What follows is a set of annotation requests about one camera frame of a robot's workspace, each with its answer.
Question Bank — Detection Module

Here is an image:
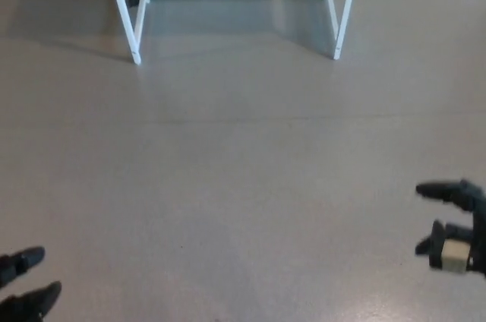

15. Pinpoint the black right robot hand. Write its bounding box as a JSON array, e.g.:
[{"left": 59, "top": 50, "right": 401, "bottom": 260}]
[{"left": 415, "top": 179, "right": 486, "bottom": 274}]

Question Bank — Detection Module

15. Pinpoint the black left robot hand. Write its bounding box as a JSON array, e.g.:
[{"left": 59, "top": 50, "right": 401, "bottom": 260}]
[{"left": 0, "top": 245, "right": 62, "bottom": 322}]

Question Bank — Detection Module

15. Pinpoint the white desk leg frame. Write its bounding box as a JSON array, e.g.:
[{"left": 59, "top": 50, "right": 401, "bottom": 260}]
[
  {"left": 103, "top": 0, "right": 151, "bottom": 65},
  {"left": 323, "top": 0, "right": 361, "bottom": 61}
]

